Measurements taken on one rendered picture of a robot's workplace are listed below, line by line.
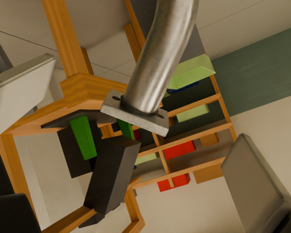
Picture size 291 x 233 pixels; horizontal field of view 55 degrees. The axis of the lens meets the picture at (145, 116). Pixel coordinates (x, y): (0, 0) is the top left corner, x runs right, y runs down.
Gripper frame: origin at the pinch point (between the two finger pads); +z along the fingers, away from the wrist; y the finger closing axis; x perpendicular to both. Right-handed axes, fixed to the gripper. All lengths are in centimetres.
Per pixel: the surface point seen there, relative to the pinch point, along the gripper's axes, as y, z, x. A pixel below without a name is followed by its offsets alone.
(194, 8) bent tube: 0.6, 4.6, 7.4
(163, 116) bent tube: 2.1, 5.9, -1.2
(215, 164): 216, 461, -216
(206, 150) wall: 208, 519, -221
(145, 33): -1.9, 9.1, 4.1
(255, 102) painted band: 252, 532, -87
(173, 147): 132, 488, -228
